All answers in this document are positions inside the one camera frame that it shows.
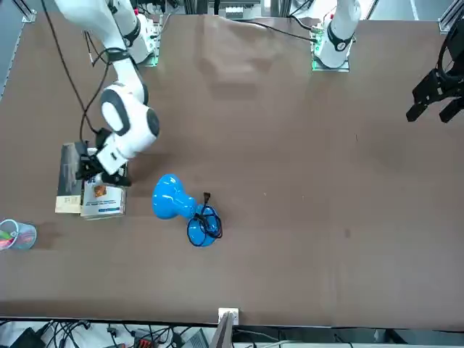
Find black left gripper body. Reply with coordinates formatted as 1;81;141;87
412;67;464;107

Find black cable on table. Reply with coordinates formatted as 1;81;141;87
231;20;317;44

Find black lamp cable with plug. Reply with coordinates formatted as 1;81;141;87
186;191;224;248

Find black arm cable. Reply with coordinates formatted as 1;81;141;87
40;0;109;146
436;25;464;86

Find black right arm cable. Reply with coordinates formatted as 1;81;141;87
40;0;109;146

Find grey metal post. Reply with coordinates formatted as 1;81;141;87
209;311;235;348

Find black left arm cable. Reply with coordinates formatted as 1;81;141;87
436;25;464;86

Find grey box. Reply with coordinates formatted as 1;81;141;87
181;328;210;348

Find white and blue book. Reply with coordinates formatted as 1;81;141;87
80;162;128;221

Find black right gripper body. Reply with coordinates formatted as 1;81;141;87
74;141;106;173

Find translucent pen cup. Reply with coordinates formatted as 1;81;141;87
0;219;38;251

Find white power socket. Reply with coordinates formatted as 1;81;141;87
217;307;240;326

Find black and beige paperback book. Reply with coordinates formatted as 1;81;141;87
54;142;92;215

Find blue desk lamp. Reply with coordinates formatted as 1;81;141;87
151;173;224;249

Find large black power adapter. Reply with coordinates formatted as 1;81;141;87
7;327;46;348

